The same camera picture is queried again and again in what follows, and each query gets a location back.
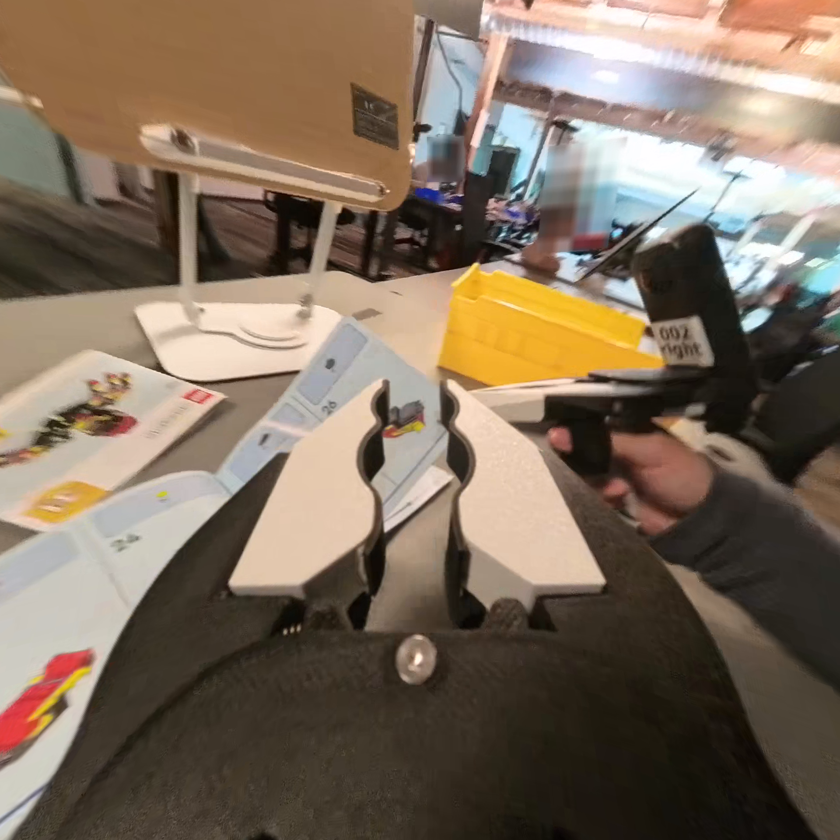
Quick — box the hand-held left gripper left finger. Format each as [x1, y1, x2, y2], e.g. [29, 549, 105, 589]
[227, 378, 391, 599]

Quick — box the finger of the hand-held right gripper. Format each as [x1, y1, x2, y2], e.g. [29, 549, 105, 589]
[471, 376, 595, 426]

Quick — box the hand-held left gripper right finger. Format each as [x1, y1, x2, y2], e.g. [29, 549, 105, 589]
[438, 378, 607, 603]

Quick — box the person's right forearm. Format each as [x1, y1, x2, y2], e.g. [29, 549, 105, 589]
[646, 469, 840, 691]

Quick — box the person's right hand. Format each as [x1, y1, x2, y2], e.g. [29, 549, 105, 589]
[548, 425, 714, 537]

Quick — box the yellow plastic bin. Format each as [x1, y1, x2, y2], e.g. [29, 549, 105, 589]
[438, 264, 665, 388]

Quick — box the closed instruction booklet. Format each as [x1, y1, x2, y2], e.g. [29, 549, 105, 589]
[0, 350, 227, 531]

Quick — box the open instruction booklet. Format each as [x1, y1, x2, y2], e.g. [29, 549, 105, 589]
[0, 318, 454, 834]

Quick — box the wooden book stand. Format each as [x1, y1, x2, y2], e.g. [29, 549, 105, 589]
[0, 0, 416, 383]

